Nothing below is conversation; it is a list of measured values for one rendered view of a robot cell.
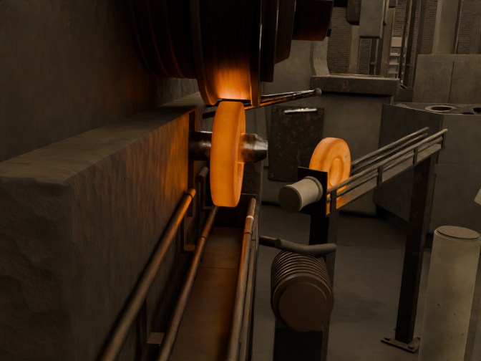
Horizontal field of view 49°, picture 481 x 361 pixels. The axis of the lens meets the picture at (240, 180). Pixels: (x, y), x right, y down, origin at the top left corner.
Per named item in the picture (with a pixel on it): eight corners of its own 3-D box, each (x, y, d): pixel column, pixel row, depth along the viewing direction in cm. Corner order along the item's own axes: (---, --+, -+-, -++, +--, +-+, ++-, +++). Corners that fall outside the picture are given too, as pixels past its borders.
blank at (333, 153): (316, 215, 125) (328, 218, 123) (300, 167, 115) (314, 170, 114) (343, 171, 133) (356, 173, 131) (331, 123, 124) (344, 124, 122)
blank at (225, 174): (208, 120, 68) (235, 122, 67) (225, 87, 82) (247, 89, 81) (209, 225, 74) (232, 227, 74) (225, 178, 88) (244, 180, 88)
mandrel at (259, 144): (147, 159, 76) (148, 129, 76) (154, 157, 81) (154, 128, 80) (266, 165, 76) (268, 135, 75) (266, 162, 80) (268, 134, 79)
